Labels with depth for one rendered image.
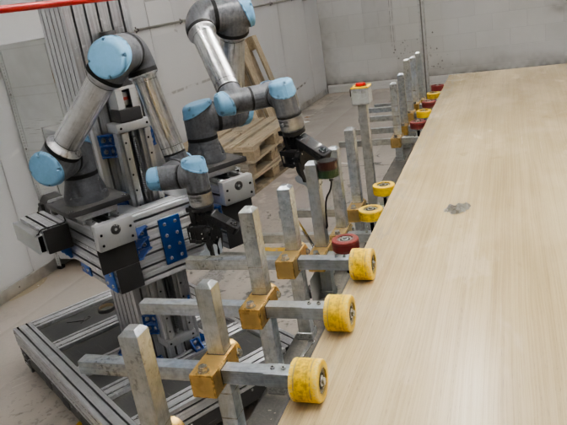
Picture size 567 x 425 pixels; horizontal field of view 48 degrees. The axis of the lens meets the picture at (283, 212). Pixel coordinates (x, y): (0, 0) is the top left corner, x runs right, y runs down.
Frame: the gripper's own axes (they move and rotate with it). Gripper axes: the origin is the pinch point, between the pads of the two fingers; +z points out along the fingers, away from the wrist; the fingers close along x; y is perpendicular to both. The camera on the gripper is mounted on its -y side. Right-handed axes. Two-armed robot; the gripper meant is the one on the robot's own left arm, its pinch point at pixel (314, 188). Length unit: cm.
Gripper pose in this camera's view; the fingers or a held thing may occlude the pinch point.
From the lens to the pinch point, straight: 201.8
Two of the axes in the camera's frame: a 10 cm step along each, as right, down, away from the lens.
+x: -6.5, 4.8, -6.0
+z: 2.6, 8.7, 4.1
